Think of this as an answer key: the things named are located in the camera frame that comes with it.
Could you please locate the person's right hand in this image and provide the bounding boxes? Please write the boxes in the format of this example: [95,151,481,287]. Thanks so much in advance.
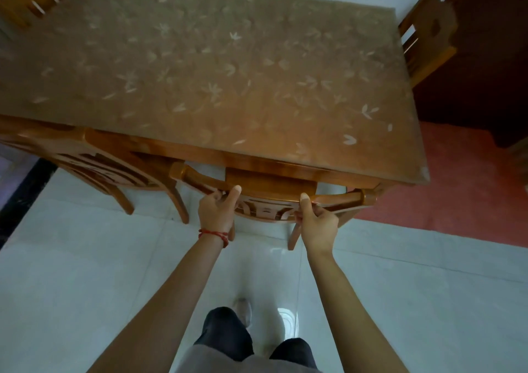
[299,192,340,259]

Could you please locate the person's left hand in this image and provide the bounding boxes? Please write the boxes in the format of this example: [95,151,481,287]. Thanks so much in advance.
[197,185,243,234]

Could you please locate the person's right forearm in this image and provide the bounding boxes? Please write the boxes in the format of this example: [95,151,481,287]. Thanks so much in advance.
[307,251,410,373]

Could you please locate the person's left forearm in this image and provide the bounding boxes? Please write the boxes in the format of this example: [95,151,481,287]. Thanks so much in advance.
[86,234,227,373]

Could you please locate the person's left shoe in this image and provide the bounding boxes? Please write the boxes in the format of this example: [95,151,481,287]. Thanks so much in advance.
[232,298,253,329]

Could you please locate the red floor mat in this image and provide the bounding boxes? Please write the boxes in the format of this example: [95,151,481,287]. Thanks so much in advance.
[354,120,528,249]

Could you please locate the dark blue trousers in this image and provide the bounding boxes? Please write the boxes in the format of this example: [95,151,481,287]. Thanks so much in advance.
[194,306,319,370]

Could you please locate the wooden dining table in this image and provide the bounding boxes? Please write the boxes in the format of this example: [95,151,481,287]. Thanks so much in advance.
[0,0,431,205]

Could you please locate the white shirt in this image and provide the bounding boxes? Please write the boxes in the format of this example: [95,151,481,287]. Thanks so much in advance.
[173,343,323,373]

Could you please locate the dark brown wooden door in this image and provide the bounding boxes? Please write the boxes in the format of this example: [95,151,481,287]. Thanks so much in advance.
[412,0,528,150]

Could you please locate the red string bracelet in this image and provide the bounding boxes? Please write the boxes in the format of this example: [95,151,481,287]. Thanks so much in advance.
[198,228,230,249]

